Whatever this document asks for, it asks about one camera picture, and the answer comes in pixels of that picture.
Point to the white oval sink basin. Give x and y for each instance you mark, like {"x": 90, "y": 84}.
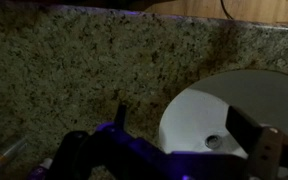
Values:
{"x": 197, "y": 120}

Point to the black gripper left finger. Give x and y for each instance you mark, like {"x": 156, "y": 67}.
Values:
{"x": 120, "y": 116}

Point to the metal sink drain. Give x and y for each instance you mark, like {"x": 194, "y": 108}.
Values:
{"x": 213, "y": 141}

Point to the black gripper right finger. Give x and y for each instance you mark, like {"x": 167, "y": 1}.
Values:
{"x": 242, "y": 128}

